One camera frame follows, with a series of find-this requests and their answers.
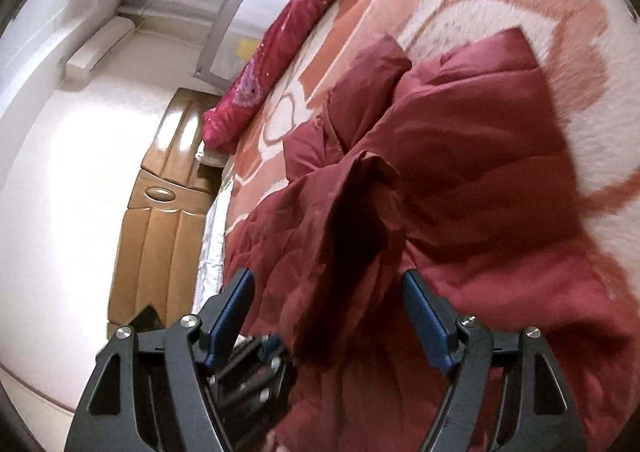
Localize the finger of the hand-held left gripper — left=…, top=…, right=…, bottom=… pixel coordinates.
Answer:
left=212, top=334, right=298, bottom=438

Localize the red floral rolled quilt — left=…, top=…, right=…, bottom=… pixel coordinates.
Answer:
left=202, top=0, right=401, bottom=150

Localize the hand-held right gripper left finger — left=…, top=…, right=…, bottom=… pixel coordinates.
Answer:
left=64, top=268, right=257, bottom=452

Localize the silver grey sheet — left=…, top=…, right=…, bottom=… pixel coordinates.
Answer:
left=192, top=167, right=236, bottom=313

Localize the white pillow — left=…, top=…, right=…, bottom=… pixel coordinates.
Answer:
left=197, top=142, right=231, bottom=168

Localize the wooden headboard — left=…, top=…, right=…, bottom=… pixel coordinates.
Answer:
left=107, top=87, right=226, bottom=333

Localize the dark red padded quilt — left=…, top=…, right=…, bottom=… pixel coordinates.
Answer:
left=225, top=28, right=640, bottom=452

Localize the white long box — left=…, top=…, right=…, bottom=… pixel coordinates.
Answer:
left=67, top=17, right=137, bottom=79

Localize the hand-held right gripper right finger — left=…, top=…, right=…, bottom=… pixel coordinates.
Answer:
left=401, top=269, right=583, bottom=452

